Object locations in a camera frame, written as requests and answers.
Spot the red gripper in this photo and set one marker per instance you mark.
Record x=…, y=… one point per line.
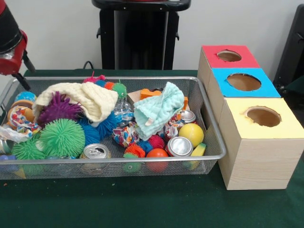
x=19, y=57

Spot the purple spiky toy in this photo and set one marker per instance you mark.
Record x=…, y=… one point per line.
x=59, y=108

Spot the cream waffle cloth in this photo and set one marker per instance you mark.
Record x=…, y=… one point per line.
x=90, y=97

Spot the multicolour spiky caterpillar toy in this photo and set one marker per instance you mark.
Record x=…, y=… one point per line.
x=111, y=86

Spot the mint green cloth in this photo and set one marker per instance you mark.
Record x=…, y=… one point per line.
x=159, y=111

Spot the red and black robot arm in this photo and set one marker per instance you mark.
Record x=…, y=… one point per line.
x=8, y=26

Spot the wooden box with three holes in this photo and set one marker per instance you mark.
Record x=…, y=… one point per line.
x=256, y=161

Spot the large green spiky ball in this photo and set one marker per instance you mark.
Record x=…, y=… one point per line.
x=62, y=137

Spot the green spiky googly-eyed toy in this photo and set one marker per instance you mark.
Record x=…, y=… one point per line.
x=27, y=149

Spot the blue furry googly-eyed toy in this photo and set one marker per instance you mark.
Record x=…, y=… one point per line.
x=102, y=128

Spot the red-orange ball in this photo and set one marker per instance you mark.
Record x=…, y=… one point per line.
x=157, y=154

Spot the crushed silver can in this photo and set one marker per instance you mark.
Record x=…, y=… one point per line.
x=179, y=146

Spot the green cloth table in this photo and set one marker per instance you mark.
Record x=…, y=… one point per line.
x=142, y=204

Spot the yellow ball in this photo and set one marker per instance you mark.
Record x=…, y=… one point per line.
x=192, y=135

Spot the black floor stand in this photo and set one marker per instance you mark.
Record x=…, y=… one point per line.
x=292, y=52

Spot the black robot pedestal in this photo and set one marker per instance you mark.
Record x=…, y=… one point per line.
x=137, y=38

